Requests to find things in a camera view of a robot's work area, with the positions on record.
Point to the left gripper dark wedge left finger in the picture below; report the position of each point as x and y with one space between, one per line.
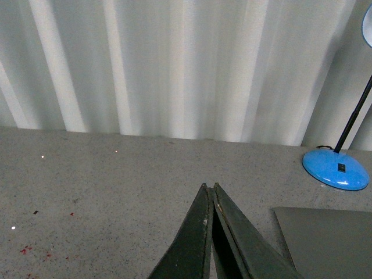
189 254

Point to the blue desk lamp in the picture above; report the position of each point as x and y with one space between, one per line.
342 116

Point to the silver laptop with black keyboard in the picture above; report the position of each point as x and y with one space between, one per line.
326 243

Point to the left gripper dark wedge right finger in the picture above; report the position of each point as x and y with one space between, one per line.
240 251

